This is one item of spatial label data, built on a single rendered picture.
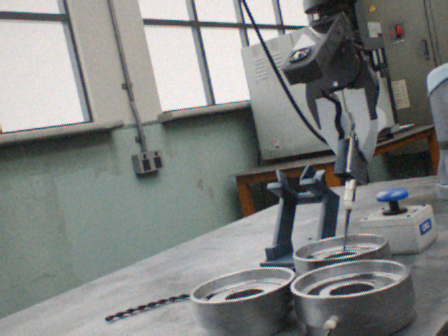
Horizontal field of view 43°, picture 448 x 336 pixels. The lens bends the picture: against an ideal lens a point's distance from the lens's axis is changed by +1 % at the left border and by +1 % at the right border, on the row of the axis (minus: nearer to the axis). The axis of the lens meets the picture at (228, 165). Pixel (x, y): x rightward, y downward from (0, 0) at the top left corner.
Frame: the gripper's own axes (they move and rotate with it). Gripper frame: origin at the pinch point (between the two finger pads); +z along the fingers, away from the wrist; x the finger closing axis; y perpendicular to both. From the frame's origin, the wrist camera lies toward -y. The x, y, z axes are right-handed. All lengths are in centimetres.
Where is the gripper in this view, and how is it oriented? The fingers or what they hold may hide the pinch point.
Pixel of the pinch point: (353, 154)
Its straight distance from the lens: 73.0
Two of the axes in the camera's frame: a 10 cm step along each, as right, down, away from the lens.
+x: -7.4, 1.2, 6.6
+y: 6.4, -1.8, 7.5
